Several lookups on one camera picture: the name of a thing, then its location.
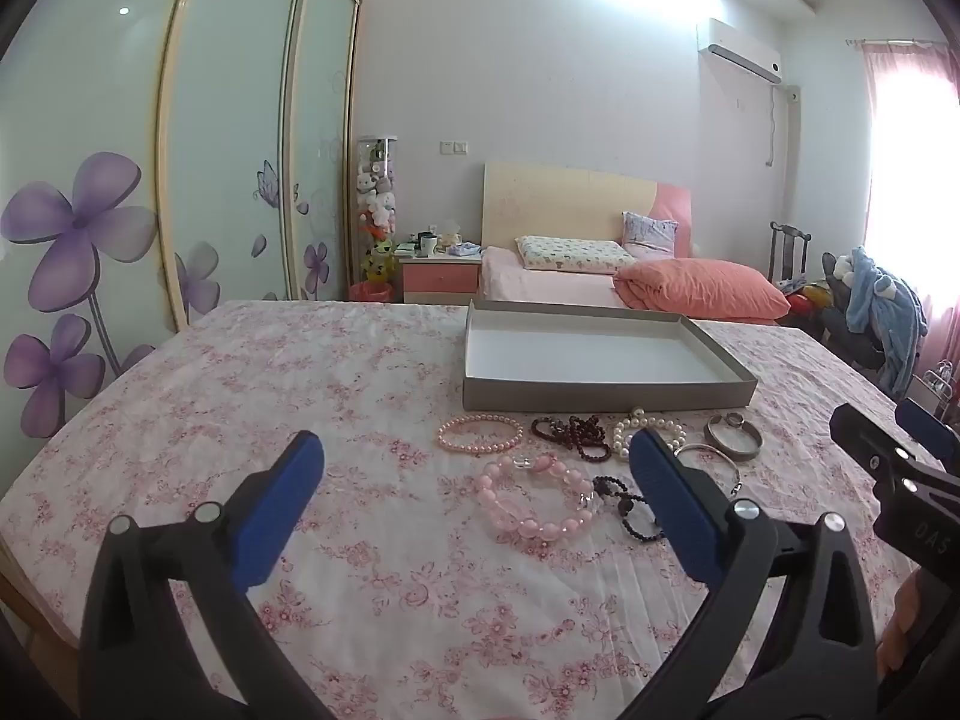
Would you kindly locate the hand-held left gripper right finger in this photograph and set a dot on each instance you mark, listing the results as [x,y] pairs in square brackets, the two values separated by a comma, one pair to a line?
[671,499]

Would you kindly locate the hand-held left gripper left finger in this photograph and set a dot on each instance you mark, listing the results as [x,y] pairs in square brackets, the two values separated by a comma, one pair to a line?
[281,499]

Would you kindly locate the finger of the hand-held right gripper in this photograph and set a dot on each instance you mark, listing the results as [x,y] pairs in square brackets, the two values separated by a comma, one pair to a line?
[900,484]
[926,424]

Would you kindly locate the thin silver bangle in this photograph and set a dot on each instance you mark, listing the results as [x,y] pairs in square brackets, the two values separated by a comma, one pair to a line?
[705,448]

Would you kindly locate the wide silver cuff bangle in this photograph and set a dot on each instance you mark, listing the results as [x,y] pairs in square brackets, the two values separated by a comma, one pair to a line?
[739,450]

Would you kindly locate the grey cardboard box tray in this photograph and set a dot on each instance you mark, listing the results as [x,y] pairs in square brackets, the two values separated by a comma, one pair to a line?
[585,349]

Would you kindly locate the person's right hand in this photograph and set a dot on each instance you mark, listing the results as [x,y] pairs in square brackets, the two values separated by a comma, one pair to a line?
[904,622]

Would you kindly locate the blue plush garment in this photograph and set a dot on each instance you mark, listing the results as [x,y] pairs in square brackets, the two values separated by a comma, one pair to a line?
[885,307]

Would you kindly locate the dark grey chair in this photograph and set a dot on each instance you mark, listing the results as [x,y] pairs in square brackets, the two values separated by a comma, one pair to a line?
[836,315]

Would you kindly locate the orange quilt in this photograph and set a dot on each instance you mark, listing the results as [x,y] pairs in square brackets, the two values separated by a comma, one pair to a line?
[697,285]

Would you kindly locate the dark wooden chair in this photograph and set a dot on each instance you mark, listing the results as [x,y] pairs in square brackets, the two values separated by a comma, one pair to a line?
[787,255]

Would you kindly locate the red waste bin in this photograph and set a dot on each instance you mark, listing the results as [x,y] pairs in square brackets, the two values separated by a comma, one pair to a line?
[371,292]

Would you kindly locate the pink curtain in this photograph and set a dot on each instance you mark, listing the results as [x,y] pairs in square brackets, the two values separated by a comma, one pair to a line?
[907,187]

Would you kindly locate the pink bed sheet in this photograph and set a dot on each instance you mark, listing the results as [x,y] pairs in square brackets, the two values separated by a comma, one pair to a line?
[540,286]

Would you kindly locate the white patterned pillow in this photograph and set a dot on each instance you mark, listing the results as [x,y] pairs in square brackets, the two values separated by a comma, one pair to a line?
[574,253]

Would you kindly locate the light purple pillow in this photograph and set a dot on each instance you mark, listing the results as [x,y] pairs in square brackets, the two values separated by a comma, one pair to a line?
[649,232]

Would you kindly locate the pink and white nightstand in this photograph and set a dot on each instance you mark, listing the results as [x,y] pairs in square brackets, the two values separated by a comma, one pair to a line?
[439,277]

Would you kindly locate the clear tube of plush toys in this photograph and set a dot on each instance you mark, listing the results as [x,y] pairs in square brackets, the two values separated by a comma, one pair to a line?
[377,217]

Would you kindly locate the wardrobe with purple flower doors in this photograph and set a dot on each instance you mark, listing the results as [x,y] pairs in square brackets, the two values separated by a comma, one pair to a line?
[97,165]

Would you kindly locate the white air conditioner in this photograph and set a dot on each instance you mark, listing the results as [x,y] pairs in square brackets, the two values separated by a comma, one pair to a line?
[739,45]

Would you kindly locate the white wall socket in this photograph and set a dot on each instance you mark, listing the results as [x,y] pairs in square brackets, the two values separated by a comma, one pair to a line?
[454,145]

